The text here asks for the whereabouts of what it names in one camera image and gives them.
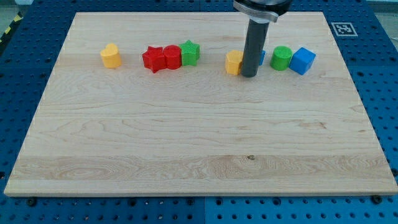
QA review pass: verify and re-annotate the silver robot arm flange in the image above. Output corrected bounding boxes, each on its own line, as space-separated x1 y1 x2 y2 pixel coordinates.
233 0 293 23

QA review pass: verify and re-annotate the wooden board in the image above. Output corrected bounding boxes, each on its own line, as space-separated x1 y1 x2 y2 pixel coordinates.
4 12 397 197

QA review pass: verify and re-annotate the green star block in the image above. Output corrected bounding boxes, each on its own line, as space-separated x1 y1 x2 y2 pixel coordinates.
178 40 200 66

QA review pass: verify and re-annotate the yellow hexagon block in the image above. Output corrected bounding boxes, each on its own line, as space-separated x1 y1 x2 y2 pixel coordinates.
224 50 243 75

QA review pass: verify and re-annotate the red cylinder block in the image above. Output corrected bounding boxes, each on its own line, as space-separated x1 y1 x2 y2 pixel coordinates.
163 45 182 70

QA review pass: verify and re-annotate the red star block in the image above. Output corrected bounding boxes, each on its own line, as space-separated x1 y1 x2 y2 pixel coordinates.
142 46 167 73

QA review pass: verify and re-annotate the blue block behind rod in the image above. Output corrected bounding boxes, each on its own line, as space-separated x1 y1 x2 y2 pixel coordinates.
259 50 266 65

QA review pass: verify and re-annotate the green cylinder block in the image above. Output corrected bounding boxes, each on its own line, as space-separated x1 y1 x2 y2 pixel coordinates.
270 45 293 71

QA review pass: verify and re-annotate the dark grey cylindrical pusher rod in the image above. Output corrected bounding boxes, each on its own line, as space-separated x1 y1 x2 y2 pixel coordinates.
241 19 269 78

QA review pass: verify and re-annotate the yellow heart block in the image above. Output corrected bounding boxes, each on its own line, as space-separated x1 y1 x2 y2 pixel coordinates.
100 43 122 68

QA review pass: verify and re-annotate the blue cube block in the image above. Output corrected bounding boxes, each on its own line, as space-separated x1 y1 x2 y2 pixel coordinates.
289 47 316 75

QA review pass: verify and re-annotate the white fiducial marker tag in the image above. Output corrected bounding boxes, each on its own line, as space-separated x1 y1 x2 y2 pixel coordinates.
331 22 358 37

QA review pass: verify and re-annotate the black board clamp screw left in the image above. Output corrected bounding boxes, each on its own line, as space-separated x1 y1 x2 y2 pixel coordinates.
26 197 37 207

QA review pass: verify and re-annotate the black board clamp screw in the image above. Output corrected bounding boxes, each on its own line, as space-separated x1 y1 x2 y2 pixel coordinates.
26 197 37 207
371 195 383 205

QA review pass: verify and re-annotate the black board clamp screw right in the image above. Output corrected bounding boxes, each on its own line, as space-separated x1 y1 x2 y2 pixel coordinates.
371 195 383 205

